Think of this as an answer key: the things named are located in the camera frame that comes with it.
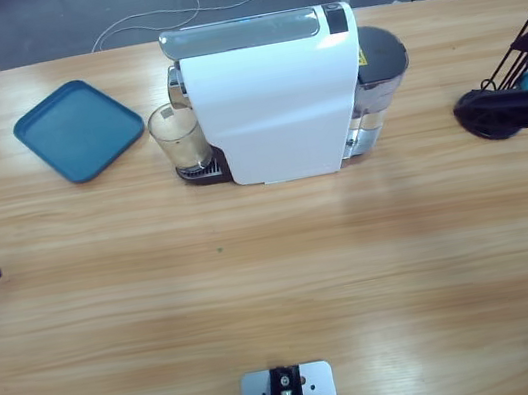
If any dark water tank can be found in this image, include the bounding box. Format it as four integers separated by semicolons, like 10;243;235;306
320;19;426;168

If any blue rectangular plastic tray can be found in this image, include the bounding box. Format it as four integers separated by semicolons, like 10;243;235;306
6;69;153;194

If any black capsule holder with rods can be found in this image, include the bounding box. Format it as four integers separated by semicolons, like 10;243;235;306
437;0;528;148

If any clear drinking glass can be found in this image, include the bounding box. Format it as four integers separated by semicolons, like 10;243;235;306
143;96;218;182

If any black drip tray silver grate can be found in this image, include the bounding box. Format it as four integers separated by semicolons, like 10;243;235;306
172;143;233;191

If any white capsule coffee machine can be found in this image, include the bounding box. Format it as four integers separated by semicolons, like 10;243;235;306
157;0;383;200

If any silver coffee machine lever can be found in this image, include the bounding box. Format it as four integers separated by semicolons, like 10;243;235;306
156;5;325;64

